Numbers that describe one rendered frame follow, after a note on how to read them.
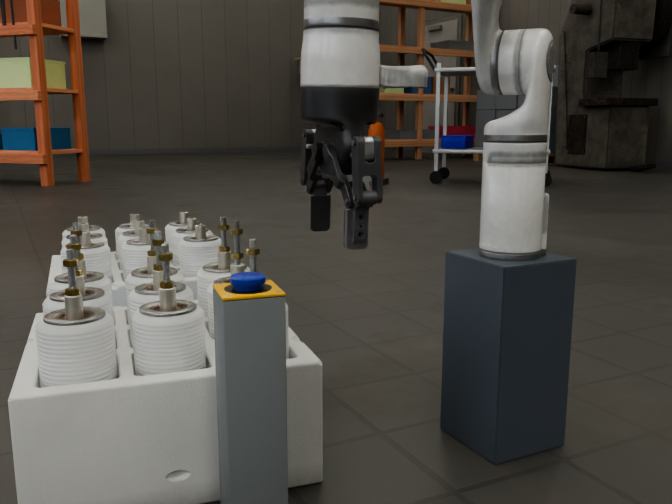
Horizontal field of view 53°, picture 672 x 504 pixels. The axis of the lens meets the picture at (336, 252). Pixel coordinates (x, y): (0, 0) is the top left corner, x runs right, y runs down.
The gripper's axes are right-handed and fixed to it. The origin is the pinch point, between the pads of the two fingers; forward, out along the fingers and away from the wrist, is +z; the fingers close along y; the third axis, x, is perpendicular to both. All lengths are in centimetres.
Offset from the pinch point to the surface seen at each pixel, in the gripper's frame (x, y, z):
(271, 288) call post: -3.6, -9.9, 8.0
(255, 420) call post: -6.3, -7.1, 22.4
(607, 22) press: 513, -499, -97
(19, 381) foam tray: -30.9, -27.5, 22.4
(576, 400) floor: 60, -27, 40
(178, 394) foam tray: -12.5, -20.5, 24.1
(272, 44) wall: 354, -1123, -106
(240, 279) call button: -7.2, -9.8, 6.6
